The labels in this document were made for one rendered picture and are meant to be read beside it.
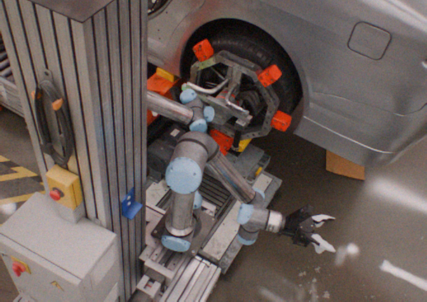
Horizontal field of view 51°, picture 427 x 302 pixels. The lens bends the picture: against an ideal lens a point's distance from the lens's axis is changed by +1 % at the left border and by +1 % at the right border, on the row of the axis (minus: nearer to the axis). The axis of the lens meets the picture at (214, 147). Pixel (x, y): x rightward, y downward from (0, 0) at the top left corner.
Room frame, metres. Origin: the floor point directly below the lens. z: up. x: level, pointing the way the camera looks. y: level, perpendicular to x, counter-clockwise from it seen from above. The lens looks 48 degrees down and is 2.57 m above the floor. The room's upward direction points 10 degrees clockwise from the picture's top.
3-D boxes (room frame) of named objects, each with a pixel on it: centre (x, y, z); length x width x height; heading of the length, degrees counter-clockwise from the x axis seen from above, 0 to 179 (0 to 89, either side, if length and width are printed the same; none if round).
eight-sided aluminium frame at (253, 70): (1.94, -0.05, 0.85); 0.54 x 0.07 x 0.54; 67
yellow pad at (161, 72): (2.27, 0.37, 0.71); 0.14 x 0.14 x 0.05; 67
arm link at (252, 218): (0.92, -0.18, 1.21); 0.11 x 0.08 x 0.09; 85
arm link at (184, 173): (0.94, 0.08, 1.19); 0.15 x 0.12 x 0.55; 175
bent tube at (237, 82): (1.79, -0.09, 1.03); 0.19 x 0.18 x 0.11; 157
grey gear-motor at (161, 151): (1.98, 0.27, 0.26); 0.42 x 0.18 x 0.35; 157
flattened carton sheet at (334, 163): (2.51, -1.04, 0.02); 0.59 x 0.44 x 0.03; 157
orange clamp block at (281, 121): (1.83, -0.34, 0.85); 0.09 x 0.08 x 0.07; 67
